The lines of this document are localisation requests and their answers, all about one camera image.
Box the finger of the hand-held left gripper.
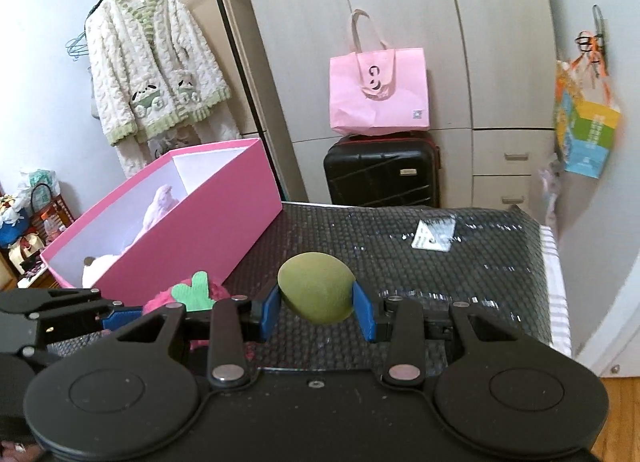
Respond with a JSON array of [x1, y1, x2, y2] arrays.
[[22, 304, 146, 358], [0, 287, 123, 315]]

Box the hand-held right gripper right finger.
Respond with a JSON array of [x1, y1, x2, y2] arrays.
[[351, 279, 506, 385]]

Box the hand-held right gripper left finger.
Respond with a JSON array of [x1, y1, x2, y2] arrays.
[[112, 286, 282, 389]]

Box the green makeup sponge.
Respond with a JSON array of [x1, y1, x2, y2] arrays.
[[277, 252, 357, 327]]

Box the white plush with brown patch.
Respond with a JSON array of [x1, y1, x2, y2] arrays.
[[81, 253, 123, 289]]

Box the pink strawberry plush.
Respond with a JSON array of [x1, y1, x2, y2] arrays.
[[142, 271, 231, 348]]

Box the pink cardboard box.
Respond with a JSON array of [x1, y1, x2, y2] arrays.
[[40, 138, 283, 308]]

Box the purple plush toy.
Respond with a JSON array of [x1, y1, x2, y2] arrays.
[[132, 184, 181, 245]]

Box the cluttered storage rack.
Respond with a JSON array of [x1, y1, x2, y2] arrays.
[[0, 182, 71, 288]]

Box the black bubble mat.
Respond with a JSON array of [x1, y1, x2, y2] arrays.
[[65, 201, 556, 373]]

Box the small clear plastic bag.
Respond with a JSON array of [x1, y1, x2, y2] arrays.
[[412, 219, 457, 253]]

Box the white plastic bag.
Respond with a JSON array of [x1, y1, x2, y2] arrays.
[[20, 168, 61, 198]]

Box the black suitcase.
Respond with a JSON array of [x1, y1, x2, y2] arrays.
[[322, 131, 442, 208]]

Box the fluffy cream pajama pants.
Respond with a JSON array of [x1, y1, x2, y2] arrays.
[[114, 109, 241, 180]]

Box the grey striped cloth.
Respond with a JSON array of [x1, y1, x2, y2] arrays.
[[540, 224, 573, 358]]

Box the pink tote bag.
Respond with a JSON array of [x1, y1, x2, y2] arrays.
[[329, 11, 431, 137]]

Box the translucent plastic bag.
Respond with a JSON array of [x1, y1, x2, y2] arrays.
[[537, 154, 566, 223]]

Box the black clothes rack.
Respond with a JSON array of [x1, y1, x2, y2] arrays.
[[85, 0, 288, 203]]

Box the fluffy cream green pajama jacket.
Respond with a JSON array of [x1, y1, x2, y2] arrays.
[[85, 0, 232, 147]]

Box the beige tall wooden cabinet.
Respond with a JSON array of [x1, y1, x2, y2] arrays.
[[116, 0, 266, 148]]

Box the colourful paper gift bag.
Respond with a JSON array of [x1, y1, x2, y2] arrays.
[[552, 59, 623, 178]]

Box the bunch of wire hangers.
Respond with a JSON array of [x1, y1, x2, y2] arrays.
[[65, 24, 91, 62]]

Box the black wall hook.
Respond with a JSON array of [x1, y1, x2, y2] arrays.
[[591, 4, 608, 68]]

